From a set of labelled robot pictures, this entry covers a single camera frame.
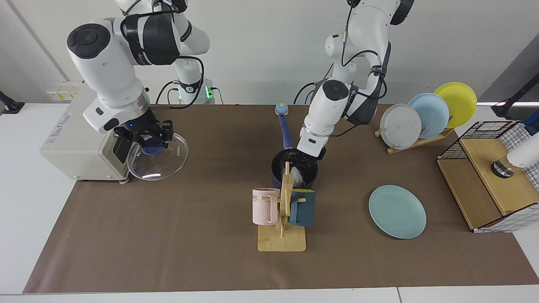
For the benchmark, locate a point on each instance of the pink ribbed cup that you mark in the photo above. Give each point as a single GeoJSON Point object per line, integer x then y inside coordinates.
{"type": "Point", "coordinates": [263, 208]}

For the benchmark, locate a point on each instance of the light blue plate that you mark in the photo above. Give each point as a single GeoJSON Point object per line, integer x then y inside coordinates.
{"type": "Point", "coordinates": [433, 113]}

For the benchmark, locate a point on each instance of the brown table cloth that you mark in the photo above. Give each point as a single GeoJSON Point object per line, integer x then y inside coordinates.
{"type": "Point", "coordinates": [189, 210]}

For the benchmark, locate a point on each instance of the pale toaster oven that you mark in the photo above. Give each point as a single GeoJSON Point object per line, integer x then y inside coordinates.
{"type": "Point", "coordinates": [71, 143]}

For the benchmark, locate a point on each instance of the wall socket with yellow label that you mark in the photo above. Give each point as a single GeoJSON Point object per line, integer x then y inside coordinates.
{"type": "Point", "coordinates": [63, 93]}

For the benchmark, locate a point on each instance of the black tripod leg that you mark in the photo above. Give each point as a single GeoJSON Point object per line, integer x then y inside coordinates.
{"type": "Point", "coordinates": [505, 108]}

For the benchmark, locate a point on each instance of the yellow plate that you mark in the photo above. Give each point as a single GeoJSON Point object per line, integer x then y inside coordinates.
{"type": "Point", "coordinates": [461, 101]}

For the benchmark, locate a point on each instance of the dark blue cup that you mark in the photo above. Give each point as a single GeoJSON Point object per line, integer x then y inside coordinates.
{"type": "Point", "coordinates": [304, 210]}

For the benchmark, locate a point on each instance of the pale grey plate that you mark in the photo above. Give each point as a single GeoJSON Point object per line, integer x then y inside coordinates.
{"type": "Point", "coordinates": [398, 126]}

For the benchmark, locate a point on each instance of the white vermicelli bundle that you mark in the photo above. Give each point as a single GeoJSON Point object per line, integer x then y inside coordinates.
{"type": "Point", "coordinates": [296, 176]}

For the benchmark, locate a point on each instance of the glass lid with blue knob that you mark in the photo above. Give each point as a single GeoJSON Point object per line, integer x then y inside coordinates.
{"type": "Point", "coordinates": [168, 164]}

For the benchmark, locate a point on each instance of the small blue round thing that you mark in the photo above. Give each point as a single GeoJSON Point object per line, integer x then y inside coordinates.
{"type": "Point", "coordinates": [282, 110]}

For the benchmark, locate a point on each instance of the teal plate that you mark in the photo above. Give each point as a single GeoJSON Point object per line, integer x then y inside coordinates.
{"type": "Point", "coordinates": [398, 212]}

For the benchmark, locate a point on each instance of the white cylinder with black cap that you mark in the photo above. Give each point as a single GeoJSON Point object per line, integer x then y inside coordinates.
{"type": "Point", "coordinates": [524, 155]}

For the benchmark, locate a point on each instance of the blue object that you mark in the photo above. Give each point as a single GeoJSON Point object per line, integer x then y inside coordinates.
{"type": "Point", "coordinates": [532, 124]}

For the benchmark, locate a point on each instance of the wooden plate rack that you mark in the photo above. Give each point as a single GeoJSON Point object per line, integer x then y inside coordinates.
{"type": "Point", "coordinates": [414, 145]}

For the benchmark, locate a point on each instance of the black stand foot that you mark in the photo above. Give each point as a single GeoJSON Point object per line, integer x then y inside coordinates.
{"type": "Point", "coordinates": [10, 105]}

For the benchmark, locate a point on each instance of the wooden cup stand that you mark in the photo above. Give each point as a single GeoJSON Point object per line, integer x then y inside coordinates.
{"type": "Point", "coordinates": [282, 242]}

